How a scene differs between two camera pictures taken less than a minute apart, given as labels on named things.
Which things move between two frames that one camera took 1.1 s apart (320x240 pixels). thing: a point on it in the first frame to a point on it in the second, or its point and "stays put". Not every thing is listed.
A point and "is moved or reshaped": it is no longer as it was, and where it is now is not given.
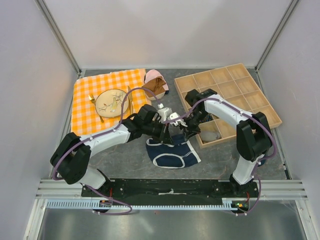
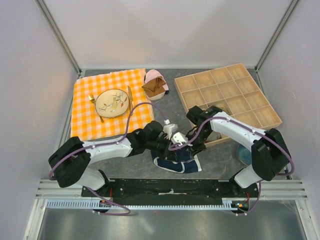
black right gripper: [190, 131] to [193, 148]
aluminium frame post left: [51, 23] stays put
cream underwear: [157, 97] stays put
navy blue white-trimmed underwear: [180, 153] is moved or reshaped
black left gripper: [164, 136] to [170, 155]
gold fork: [92, 98] stays put
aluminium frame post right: [275, 34] stays put
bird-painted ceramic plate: [108, 102] stays put
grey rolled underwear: [208, 136] stays put
